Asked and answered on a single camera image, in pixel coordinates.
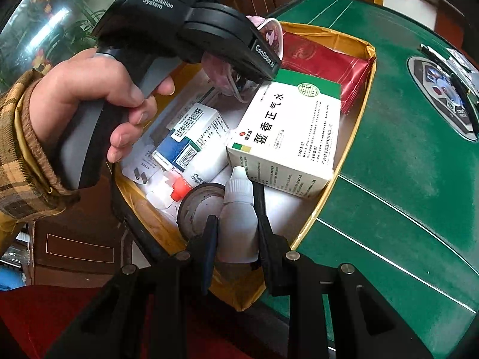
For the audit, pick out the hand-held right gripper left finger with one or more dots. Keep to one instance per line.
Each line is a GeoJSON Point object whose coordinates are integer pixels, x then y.
{"type": "Point", "coordinates": [211, 239]}

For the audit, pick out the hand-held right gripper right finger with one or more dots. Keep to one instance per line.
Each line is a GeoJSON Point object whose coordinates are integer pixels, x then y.
{"type": "Point", "coordinates": [264, 224]}

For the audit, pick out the small white dropper bottle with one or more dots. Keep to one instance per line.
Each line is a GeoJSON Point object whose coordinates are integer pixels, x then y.
{"type": "Point", "coordinates": [237, 213]}

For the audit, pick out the grey tape roll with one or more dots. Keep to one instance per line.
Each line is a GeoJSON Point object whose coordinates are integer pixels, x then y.
{"type": "Point", "coordinates": [198, 198]}

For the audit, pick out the white bottle with orange cap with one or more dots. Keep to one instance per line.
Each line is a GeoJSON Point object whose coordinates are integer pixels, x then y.
{"type": "Point", "coordinates": [202, 168]}

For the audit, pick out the pink clear plastic container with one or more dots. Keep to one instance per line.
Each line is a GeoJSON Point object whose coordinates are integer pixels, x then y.
{"type": "Point", "coordinates": [271, 35]}

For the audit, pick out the green and white medicine box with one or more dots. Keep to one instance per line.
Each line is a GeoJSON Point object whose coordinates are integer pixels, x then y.
{"type": "Point", "coordinates": [288, 134]}

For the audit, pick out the blue and white medicine box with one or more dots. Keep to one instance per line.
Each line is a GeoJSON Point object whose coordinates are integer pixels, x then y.
{"type": "Point", "coordinates": [168, 153]}

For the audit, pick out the yellow-taped cardboard box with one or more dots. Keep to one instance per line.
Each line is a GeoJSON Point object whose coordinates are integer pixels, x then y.
{"type": "Point", "coordinates": [336, 149]}

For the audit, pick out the red foil packet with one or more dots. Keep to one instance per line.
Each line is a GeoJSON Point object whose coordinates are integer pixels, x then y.
{"type": "Point", "coordinates": [325, 60]}

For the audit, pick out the person's left forearm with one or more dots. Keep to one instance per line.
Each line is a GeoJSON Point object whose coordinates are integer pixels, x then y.
{"type": "Point", "coordinates": [18, 164]}

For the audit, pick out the person's left hand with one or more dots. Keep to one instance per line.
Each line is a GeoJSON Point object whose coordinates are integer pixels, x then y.
{"type": "Point", "coordinates": [82, 82]}

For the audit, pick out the clear blister pack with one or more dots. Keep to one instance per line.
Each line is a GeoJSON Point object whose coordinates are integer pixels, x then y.
{"type": "Point", "coordinates": [142, 174]}

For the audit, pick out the white barcode medicine box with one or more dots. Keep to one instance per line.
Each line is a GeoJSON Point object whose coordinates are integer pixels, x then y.
{"type": "Point", "coordinates": [211, 123]}

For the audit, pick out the person's red clothing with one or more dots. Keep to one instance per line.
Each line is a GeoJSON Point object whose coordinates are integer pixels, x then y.
{"type": "Point", "coordinates": [37, 314]}

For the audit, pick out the blue object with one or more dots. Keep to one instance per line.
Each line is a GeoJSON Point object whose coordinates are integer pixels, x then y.
{"type": "Point", "coordinates": [10, 276]}

